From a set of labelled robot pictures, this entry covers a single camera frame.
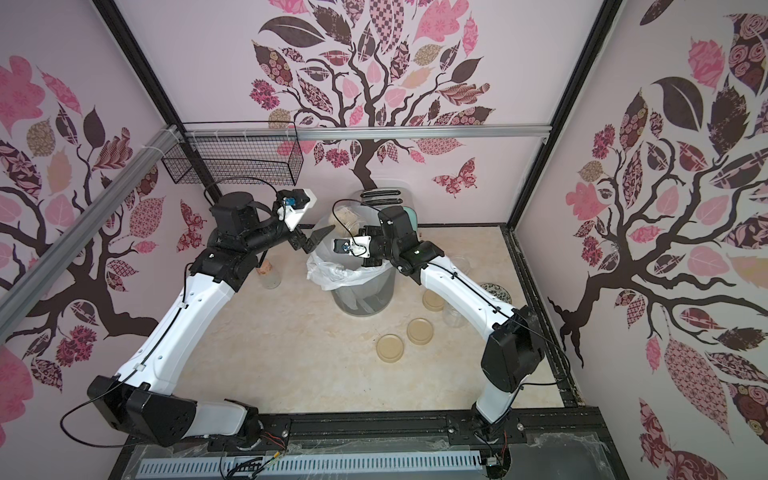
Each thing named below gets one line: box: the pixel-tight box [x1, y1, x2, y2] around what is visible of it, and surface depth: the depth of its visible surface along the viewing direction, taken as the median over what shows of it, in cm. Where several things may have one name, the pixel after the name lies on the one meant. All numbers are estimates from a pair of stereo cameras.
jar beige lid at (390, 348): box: [376, 333, 404, 363], surface depth 89 cm
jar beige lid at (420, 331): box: [407, 317, 434, 345], surface depth 93 cm
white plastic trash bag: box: [306, 251, 395, 291], surface depth 76 cm
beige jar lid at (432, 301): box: [422, 289, 445, 312], surface depth 98 cm
